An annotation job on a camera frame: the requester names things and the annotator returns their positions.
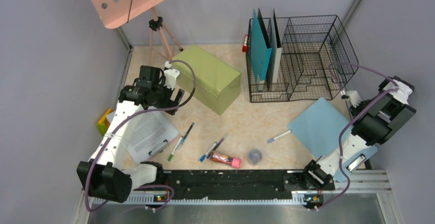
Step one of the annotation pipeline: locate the light blue clipboard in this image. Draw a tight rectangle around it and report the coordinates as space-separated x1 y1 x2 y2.
287 97 378 182

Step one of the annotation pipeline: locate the yellow green block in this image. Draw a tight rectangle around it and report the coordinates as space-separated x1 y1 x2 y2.
96 108 113 136

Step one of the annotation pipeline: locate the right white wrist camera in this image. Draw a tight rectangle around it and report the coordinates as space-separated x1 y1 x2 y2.
341 90 362 108

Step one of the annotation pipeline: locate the printed paper clipboard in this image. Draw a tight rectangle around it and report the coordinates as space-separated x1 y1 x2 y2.
106 110 181 165

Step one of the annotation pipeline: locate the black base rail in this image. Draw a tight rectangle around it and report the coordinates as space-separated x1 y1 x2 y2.
156 170 318 200

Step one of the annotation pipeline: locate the white blue marker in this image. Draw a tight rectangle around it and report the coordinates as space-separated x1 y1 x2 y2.
267 130 292 144

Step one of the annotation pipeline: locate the black pen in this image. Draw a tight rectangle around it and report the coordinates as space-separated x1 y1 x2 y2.
179 123 195 146

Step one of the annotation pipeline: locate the teal folder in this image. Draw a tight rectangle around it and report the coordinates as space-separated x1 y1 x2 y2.
250 9 272 84

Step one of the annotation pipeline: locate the black wire desk organizer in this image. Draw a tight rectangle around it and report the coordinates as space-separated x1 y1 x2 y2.
246 15 359 103

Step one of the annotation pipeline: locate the green capped marker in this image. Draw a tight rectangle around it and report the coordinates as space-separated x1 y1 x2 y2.
167 136 185 161

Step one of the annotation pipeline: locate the green rectangular box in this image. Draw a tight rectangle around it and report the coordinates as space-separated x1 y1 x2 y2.
172 45 242 115

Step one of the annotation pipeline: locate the blue capped marker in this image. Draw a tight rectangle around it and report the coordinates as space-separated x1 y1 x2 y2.
199 142 218 162

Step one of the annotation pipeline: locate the pink capped pencil tube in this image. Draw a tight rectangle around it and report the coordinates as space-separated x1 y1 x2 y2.
209 150 243 169

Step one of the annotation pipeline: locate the grey white folder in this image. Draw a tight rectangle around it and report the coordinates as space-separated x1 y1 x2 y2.
268 9 282 85

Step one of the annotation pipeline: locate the clear round container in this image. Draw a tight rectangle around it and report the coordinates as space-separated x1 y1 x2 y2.
248 149 263 166

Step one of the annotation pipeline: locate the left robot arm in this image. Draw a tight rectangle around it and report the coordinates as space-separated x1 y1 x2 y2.
76 62 184 203

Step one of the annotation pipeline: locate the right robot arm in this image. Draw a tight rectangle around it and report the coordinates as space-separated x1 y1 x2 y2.
287 76 416 190

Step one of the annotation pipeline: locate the red calculator cube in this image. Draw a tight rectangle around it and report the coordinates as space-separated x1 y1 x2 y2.
242 35 248 52

